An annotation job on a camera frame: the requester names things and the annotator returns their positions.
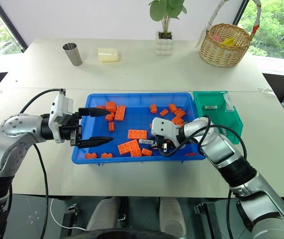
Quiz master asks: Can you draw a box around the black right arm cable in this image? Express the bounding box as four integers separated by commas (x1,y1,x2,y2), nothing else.
156,115,247,239

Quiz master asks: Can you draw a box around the large orange brick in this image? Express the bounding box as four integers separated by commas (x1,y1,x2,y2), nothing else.
117,139,139,155

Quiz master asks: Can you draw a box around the grey rounded shape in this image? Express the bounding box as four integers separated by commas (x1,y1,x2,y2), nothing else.
159,198,188,238
86,196,130,232

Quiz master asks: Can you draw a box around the green plant in white pot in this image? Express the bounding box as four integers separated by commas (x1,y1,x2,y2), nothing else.
148,0,188,56

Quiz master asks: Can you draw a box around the green plastic bin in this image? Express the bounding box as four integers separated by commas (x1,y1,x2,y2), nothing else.
192,91,244,145

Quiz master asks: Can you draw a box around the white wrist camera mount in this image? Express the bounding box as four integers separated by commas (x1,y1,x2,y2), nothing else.
150,117,180,145
49,94,74,143

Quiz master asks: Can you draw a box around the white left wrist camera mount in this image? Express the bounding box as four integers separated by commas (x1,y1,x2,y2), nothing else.
49,94,74,143

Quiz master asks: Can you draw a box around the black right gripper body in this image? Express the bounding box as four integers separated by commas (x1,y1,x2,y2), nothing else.
154,135,176,154

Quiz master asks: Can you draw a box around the cream translucent block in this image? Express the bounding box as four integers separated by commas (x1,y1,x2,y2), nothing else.
97,47,121,63

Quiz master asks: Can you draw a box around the blue plastic bin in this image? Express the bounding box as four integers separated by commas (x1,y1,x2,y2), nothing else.
71,93,208,165

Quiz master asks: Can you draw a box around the white string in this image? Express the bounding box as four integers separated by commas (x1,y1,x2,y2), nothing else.
258,87,277,96

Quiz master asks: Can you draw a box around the white label card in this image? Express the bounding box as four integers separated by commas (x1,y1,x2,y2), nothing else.
223,93,234,112

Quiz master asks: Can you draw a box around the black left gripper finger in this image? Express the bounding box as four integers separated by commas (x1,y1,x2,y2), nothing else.
77,136,115,150
78,107,113,118

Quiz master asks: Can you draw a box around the white thin cable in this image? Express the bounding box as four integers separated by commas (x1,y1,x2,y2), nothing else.
50,198,87,231

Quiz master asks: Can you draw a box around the wicker basket with handle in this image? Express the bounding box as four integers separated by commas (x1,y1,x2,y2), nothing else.
194,0,262,68

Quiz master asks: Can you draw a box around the long orange brick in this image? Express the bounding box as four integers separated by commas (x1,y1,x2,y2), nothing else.
114,105,127,122

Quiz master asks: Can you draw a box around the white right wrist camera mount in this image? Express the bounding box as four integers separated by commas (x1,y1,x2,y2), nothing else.
150,117,180,145

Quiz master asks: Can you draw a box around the yellow item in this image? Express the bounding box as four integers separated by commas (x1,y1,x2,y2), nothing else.
220,37,237,48

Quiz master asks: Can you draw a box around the steel cup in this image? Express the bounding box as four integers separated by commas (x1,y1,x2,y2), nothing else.
62,42,84,67

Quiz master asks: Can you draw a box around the chunky orange brick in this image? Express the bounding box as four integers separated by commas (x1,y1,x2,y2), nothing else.
105,101,117,114

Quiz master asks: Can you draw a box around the flat orange plate brick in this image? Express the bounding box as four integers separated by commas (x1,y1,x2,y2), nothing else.
127,129,149,140

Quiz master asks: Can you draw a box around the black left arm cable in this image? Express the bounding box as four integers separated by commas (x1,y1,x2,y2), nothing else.
19,88,66,239

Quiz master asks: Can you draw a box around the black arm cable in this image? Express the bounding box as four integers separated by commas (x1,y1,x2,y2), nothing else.
156,115,247,239
19,88,66,239

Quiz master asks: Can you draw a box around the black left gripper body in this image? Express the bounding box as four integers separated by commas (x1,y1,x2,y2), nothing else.
59,112,84,148

